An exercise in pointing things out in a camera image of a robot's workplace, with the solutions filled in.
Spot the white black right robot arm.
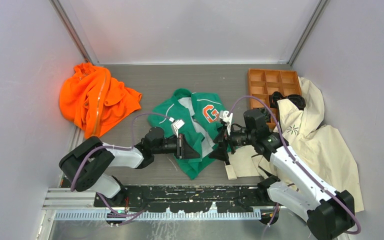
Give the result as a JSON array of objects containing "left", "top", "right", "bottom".
[{"left": 209, "top": 108, "right": 361, "bottom": 240}]

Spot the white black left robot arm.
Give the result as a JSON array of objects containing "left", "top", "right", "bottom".
[{"left": 58, "top": 127, "right": 200, "bottom": 207}]

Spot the green varsity jacket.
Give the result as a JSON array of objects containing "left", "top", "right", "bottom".
[{"left": 148, "top": 88, "right": 226, "bottom": 180}]

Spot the aluminium slotted rail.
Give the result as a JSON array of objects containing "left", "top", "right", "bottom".
[{"left": 54, "top": 209, "right": 261, "bottom": 221}]

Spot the cream beige jacket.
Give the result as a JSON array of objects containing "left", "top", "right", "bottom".
[{"left": 224, "top": 76, "right": 365, "bottom": 215}]

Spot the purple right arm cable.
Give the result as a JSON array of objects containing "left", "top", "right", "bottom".
[{"left": 226, "top": 95, "right": 362, "bottom": 235}]

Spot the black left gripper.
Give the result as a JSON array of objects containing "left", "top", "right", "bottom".
[{"left": 152, "top": 133, "right": 200, "bottom": 160}]

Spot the black coiled item in tray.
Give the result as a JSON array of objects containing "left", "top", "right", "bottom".
[{"left": 269, "top": 91, "right": 307, "bottom": 111}]

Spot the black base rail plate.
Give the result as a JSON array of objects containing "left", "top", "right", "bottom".
[{"left": 108, "top": 185, "right": 276, "bottom": 213}]

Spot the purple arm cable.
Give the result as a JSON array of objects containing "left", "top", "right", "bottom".
[
  {"left": 226, "top": 95, "right": 362, "bottom": 235},
  {"left": 70, "top": 111, "right": 175, "bottom": 228}
]

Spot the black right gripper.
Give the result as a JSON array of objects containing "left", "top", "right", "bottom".
[{"left": 209, "top": 122, "right": 256, "bottom": 161}]

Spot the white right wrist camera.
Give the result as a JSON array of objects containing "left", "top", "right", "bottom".
[{"left": 219, "top": 110, "right": 233, "bottom": 126}]

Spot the orange compartment tray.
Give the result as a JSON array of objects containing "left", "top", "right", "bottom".
[{"left": 247, "top": 68, "right": 302, "bottom": 120}]

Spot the orange jacket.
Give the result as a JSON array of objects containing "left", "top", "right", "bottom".
[{"left": 59, "top": 62, "right": 142, "bottom": 138}]

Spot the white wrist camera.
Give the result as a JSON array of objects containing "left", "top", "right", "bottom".
[
  {"left": 169, "top": 117, "right": 185, "bottom": 137},
  {"left": 219, "top": 110, "right": 233, "bottom": 126}
]

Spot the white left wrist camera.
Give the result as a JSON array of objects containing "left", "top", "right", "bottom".
[{"left": 169, "top": 117, "right": 185, "bottom": 137}]

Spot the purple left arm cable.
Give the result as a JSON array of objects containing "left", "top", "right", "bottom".
[{"left": 70, "top": 111, "right": 175, "bottom": 228}]

